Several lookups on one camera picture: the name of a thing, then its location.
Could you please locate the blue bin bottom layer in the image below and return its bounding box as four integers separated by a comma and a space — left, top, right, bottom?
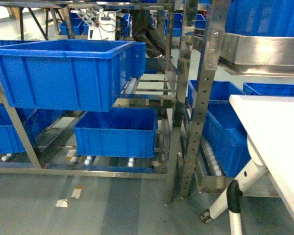
73, 108, 158, 159

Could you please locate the stainless steel shelf beam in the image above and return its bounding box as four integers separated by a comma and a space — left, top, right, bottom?
219, 33, 294, 77

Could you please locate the blue bin under table left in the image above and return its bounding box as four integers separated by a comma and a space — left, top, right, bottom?
202, 81, 250, 177

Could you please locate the blue bin under table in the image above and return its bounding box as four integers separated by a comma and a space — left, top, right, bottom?
202, 81, 250, 177
243, 83, 294, 97

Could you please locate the person in dark clothes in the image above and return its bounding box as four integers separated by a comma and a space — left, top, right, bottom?
130, 10, 166, 58

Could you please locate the blue bin under table middle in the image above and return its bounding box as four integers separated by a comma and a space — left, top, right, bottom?
243, 83, 294, 97

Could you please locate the white folding table leg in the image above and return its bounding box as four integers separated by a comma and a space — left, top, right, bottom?
200, 136, 269, 235

